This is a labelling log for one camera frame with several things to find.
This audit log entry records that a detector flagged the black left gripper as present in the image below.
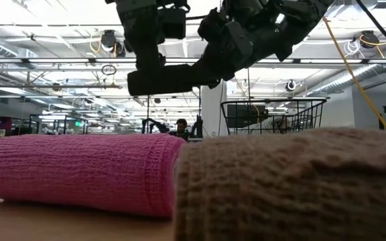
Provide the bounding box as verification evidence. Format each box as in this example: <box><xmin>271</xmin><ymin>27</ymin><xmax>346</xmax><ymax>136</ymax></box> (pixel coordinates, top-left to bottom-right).
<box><xmin>105</xmin><ymin>0</ymin><xmax>167</xmax><ymax>73</ymax></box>

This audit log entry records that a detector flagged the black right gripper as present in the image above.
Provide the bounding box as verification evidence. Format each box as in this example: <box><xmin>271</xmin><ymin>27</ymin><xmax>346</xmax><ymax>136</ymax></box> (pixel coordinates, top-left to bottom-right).
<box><xmin>188</xmin><ymin>8</ymin><xmax>259</xmax><ymax>93</ymax></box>

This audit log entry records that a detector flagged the blue-grey patterned soft pack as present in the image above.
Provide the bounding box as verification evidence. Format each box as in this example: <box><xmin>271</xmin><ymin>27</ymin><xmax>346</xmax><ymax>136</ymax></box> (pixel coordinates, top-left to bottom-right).
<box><xmin>236</xmin><ymin>116</ymin><xmax>291</xmax><ymax>135</ymax></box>

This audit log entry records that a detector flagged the brown eraser block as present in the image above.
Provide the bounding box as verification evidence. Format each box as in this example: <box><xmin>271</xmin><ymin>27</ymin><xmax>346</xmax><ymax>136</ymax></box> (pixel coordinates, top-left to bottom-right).
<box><xmin>173</xmin><ymin>127</ymin><xmax>386</xmax><ymax>241</ymax></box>

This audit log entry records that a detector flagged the pink bandage roll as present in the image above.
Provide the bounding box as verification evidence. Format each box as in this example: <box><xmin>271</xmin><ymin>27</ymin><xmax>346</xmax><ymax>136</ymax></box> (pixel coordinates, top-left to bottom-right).
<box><xmin>0</xmin><ymin>133</ymin><xmax>187</xmax><ymax>220</ymax></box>

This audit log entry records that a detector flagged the white building column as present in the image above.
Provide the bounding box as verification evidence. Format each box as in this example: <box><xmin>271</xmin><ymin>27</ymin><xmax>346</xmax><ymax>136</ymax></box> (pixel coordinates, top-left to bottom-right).
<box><xmin>201</xmin><ymin>80</ymin><xmax>227</xmax><ymax>138</ymax></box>

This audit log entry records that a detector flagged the distant black robot station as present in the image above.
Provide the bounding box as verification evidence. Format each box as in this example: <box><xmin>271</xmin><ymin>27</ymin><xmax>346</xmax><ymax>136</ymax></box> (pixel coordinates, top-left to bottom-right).
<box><xmin>141</xmin><ymin>95</ymin><xmax>204</xmax><ymax>139</ymax></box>
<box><xmin>28</xmin><ymin>114</ymin><xmax>88</xmax><ymax>135</ymax></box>

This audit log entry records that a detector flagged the black screen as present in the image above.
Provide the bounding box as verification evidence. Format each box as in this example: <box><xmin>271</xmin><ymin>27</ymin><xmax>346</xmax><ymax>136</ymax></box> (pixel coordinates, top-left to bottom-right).
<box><xmin>226</xmin><ymin>104</ymin><xmax>269</xmax><ymax>129</ymax></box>

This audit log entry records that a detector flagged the person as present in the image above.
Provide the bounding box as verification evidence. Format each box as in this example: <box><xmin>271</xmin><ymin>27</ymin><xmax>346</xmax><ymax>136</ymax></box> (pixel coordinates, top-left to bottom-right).
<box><xmin>168</xmin><ymin>118</ymin><xmax>191</xmax><ymax>142</ymax></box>

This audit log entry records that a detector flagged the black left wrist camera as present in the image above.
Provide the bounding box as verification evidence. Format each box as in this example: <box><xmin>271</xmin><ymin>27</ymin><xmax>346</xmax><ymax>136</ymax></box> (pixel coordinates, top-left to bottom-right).
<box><xmin>157</xmin><ymin>6</ymin><xmax>189</xmax><ymax>40</ymax></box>

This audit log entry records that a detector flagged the black wire basket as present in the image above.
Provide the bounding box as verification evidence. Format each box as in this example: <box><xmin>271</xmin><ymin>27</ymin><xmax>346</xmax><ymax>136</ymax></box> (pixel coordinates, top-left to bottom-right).
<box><xmin>220</xmin><ymin>97</ymin><xmax>328</xmax><ymax>135</ymax></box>

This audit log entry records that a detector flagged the silver ventilation duct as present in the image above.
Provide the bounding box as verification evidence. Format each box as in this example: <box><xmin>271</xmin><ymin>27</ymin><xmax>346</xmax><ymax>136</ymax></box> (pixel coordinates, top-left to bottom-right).
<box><xmin>306</xmin><ymin>50</ymin><xmax>386</xmax><ymax>98</ymax></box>

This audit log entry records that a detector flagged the yellow hanging cable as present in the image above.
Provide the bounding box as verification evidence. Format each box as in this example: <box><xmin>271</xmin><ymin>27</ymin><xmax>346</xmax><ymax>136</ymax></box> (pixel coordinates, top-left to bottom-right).
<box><xmin>322</xmin><ymin>16</ymin><xmax>386</xmax><ymax>131</ymax></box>

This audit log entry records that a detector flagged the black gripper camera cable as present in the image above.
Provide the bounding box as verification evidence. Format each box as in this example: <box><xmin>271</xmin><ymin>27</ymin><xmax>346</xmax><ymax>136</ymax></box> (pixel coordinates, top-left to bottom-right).
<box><xmin>355</xmin><ymin>0</ymin><xmax>386</xmax><ymax>60</ymax></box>

